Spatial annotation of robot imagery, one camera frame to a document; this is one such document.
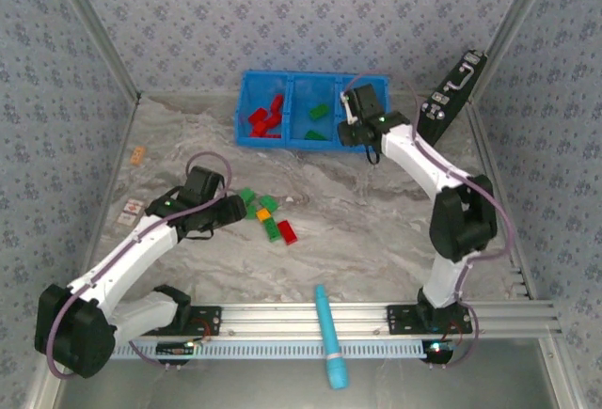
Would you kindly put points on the small circuit board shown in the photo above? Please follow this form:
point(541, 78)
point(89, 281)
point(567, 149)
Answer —
point(437, 349)
point(176, 348)

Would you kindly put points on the red white sticker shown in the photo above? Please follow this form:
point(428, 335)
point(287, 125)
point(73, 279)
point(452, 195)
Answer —
point(131, 211)

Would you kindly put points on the yellow orange lego brick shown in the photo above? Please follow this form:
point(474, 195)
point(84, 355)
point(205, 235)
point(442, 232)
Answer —
point(264, 214)

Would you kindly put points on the green square lego brick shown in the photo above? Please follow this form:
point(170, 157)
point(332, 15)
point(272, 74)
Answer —
point(268, 202)

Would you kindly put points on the orange paper tag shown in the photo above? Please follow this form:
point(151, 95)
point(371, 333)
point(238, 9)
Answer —
point(137, 155)

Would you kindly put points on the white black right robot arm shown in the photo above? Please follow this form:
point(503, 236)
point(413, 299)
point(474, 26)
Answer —
point(414, 155)

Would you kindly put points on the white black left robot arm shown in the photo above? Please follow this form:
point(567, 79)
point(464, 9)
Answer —
point(127, 254)

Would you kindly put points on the green long lego brick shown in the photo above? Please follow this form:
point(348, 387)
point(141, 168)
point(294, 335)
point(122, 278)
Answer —
point(271, 230)

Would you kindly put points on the blue three-compartment plastic bin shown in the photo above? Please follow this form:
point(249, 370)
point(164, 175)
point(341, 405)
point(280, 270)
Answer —
point(301, 87)

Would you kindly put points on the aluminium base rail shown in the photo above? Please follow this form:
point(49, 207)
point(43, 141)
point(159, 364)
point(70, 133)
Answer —
point(282, 319)

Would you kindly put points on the red long lego brick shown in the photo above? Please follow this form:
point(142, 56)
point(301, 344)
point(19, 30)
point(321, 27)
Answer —
point(276, 103)

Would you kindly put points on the aluminium frame post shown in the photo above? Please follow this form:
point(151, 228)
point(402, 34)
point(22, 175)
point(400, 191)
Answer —
point(517, 14)
point(94, 28)

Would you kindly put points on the black hard case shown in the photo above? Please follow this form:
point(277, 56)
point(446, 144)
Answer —
point(447, 99)

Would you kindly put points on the light blue handheld tool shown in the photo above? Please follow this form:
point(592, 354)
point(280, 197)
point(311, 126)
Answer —
point(331, 352)

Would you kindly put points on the aluminium side rail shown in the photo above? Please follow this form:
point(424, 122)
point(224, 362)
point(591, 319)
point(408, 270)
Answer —
point(484, 146)

